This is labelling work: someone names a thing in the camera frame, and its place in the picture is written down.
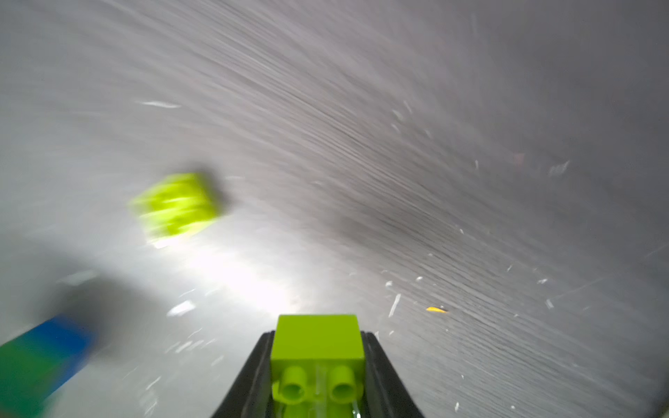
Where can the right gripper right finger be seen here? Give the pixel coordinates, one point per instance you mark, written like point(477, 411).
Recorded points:
point(385, 395)

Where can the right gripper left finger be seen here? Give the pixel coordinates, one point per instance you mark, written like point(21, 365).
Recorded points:
point(250, 396)

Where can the lime lego brick small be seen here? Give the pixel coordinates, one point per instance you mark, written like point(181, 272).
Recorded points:
point(176, 208)
point(318, 366)

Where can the blue lego brick small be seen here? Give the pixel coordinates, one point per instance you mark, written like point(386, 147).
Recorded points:
point(67, 345)

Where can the green lego brick small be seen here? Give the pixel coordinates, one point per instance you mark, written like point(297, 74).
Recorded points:
point(27, 374)

